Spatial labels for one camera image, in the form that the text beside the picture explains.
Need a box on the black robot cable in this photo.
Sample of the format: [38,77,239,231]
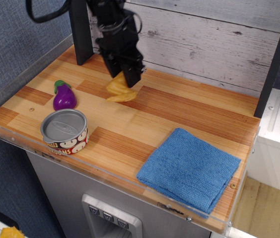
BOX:
[25,0,71,24]

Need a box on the white toy sink unit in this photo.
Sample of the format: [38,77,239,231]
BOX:
[247,89,280,190]

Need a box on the black vertical post right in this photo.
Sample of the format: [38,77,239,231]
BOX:
[253,0,280,119]

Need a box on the black vertical post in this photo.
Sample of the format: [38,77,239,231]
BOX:
[69,0,94,65]
[253,0,280,119]

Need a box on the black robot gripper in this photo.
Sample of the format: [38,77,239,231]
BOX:
[92,9,144,87]

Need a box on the silver dispenser button panel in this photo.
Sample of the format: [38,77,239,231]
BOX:
[81,194,143,238]

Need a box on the grey toy fridge cabinet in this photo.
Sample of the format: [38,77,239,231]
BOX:
[27,152,211,238]

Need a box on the blue folded cloth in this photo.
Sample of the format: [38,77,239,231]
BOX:
[137,128,241,218]

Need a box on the yellow object at corner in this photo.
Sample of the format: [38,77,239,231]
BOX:
[0,227,25,238]

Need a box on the toy mushroom can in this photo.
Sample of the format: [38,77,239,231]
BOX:
[41,109,89,155]

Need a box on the purple toy eggplant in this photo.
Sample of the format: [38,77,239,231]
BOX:
[53,80,77,111]

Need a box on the black vertical post left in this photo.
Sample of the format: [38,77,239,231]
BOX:
[69,0,94,65]

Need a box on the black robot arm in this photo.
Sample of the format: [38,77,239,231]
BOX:
[87,0,144,88]

